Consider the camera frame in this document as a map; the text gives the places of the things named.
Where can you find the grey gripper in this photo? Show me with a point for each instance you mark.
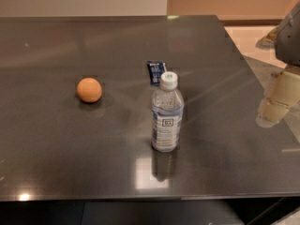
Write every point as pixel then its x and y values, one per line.
pixel 289 42

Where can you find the clear blue-labelled water bottle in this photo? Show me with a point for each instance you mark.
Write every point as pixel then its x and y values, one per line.
pixel 167 113

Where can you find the dark blue snack packet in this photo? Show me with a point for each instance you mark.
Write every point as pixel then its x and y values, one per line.
pixel 156 69

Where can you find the orange ball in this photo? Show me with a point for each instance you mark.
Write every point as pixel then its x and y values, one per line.
pixel 89 90

